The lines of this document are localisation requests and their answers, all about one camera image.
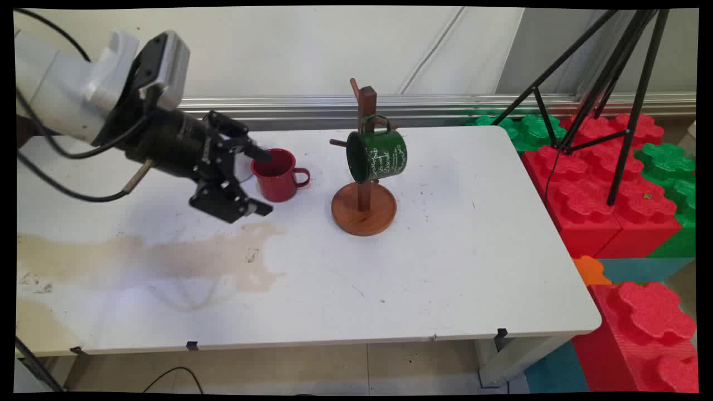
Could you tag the teal foam block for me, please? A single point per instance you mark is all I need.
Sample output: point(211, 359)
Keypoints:
point(646, 270)
point(557, 370)

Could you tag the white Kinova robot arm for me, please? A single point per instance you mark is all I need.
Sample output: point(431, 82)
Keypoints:
point(61, 94)

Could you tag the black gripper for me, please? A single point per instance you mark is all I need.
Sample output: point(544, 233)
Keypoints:
point(167, 142)

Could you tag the orange foam piece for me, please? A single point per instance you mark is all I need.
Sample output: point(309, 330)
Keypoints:
point(589, 270)

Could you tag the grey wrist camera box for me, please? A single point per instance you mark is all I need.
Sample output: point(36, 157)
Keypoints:
point(171, 67)

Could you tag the wooden mug tree stand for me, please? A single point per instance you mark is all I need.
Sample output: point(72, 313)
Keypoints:
point(364, 214)

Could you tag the white table leg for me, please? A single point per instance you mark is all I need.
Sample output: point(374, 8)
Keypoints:
point(518, 359)

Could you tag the aluminium wall rail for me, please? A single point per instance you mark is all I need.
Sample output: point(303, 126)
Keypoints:
point(312, 106)

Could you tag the green foam block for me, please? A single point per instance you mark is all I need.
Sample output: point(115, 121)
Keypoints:
point(668, 161)
point(532, 131)

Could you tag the black tripod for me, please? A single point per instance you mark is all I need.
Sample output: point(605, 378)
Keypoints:
point(629, 111)

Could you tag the red foam block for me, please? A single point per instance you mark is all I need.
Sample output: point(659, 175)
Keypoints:
point(646, 334)
point(579, 200)
point(646, 223)
point(640, 128)

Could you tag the red enamel mug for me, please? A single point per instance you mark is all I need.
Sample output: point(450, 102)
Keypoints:
point(277, 185)

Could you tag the green enamel mug white print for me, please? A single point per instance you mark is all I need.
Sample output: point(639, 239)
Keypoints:
point(384, 156)

